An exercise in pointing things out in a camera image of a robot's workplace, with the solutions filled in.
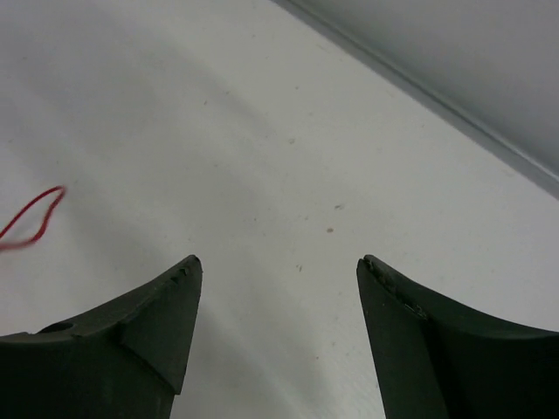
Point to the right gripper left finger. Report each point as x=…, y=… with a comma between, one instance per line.
x=126, y=358

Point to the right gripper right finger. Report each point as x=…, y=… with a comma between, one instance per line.
x=437, y=358

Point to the aluminium table frame rail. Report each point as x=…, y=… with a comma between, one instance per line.
x=489, y=68

